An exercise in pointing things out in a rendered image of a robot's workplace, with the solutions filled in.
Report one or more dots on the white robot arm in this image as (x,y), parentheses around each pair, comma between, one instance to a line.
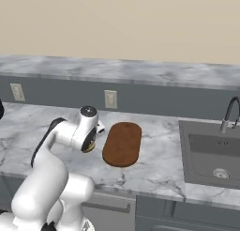
(42,178)

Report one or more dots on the brown wooden cutting board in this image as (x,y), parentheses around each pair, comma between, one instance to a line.
(122,145)

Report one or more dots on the yellow sponge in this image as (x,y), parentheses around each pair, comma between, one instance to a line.
(90,147)

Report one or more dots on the grey sink basin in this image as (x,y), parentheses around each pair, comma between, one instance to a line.
(212,156)

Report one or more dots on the grey drawer front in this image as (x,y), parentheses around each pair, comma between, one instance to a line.
(109,219)

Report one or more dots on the black and silver tap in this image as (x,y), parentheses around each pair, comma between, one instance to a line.
(230,108)

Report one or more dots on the black round object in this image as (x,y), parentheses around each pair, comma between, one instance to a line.
(1,109)

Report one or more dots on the grey cupboard front under sink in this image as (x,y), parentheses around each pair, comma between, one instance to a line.
(187,216)

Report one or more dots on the white wall outlet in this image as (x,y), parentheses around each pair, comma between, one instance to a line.
(18,92)
(110,99)

